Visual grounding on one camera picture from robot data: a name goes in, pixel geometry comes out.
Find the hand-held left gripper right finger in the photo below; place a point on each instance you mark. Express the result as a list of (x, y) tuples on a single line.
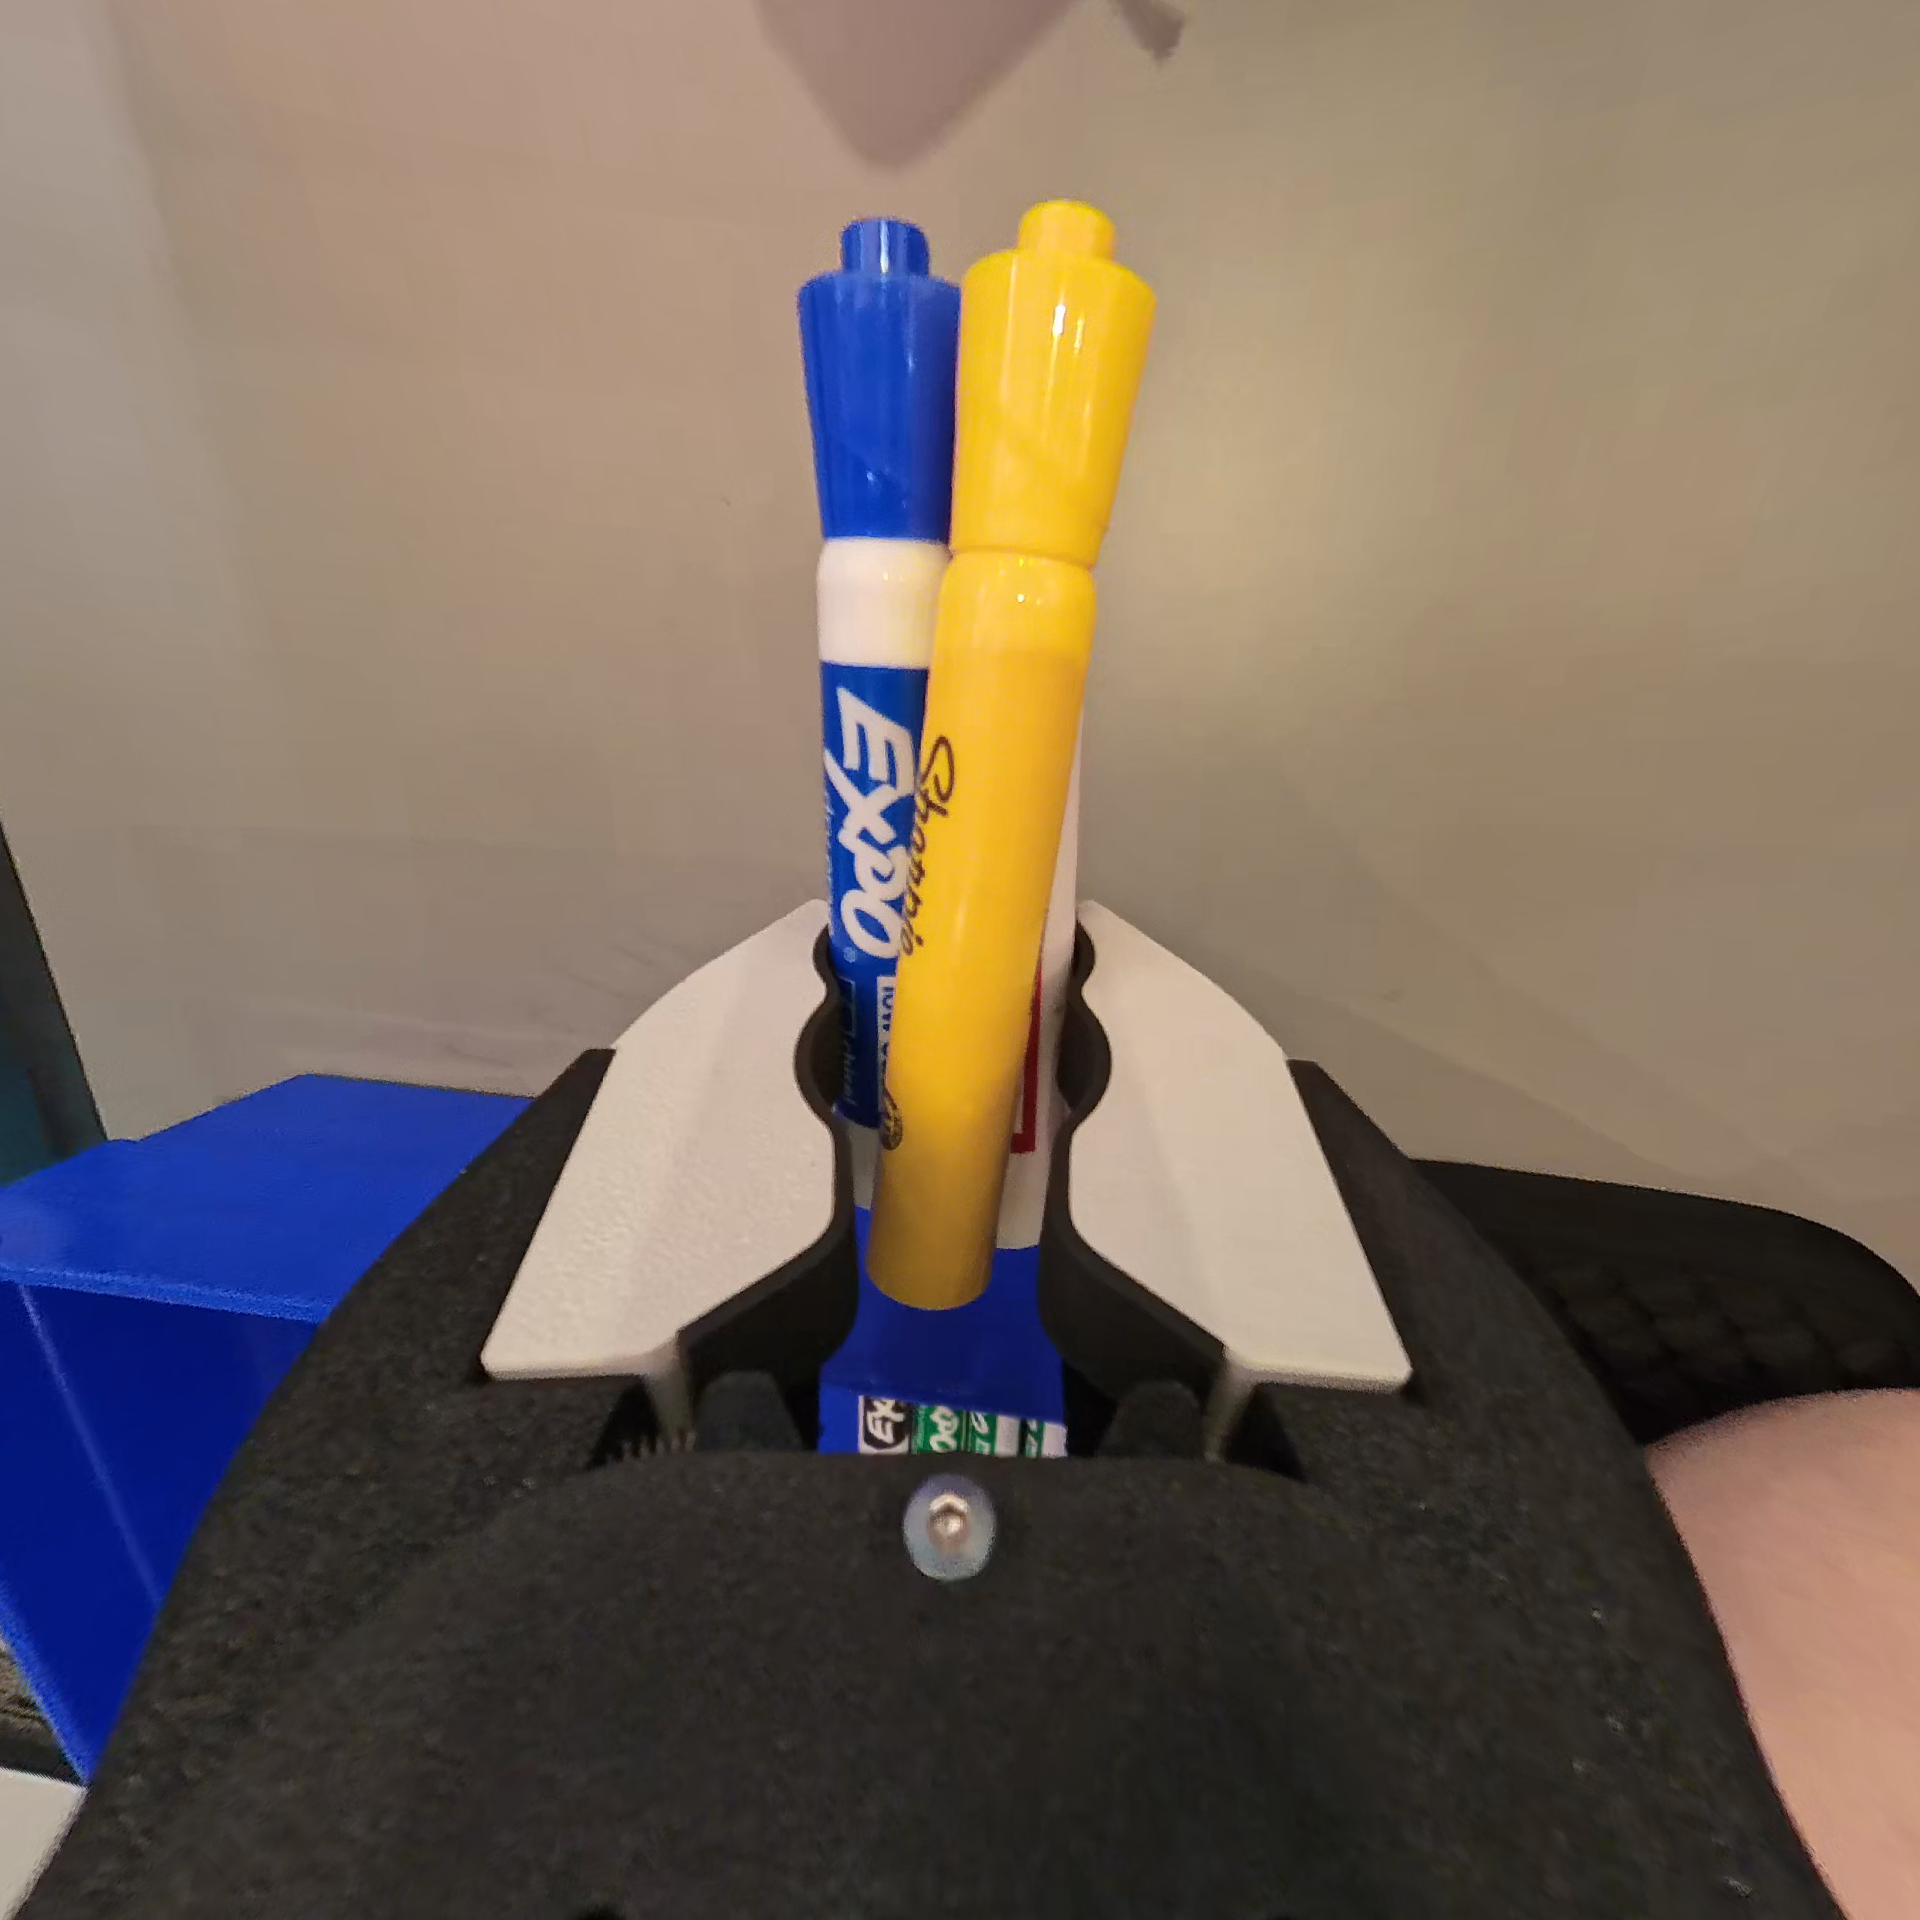
[(1216, 1180)]

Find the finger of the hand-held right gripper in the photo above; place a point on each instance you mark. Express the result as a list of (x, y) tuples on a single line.
[(932, 73)]

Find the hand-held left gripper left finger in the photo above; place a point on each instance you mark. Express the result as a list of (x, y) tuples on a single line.
[(677, 1167)]

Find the blue marker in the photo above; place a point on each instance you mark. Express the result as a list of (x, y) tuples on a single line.
[(878, 426)]

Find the yellow marker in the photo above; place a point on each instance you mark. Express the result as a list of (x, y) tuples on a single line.
[(987, 903)]

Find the red label white marker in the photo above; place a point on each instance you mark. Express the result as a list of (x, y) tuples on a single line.
[(1063, 842)]

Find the blue plastic bin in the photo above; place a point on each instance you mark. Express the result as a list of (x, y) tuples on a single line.
[(180, 1277)]

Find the person's left forearm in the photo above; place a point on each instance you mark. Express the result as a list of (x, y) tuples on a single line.
[(1816, 1652)]

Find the green label marker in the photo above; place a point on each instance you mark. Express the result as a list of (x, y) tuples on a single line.
[(960, 1424)]

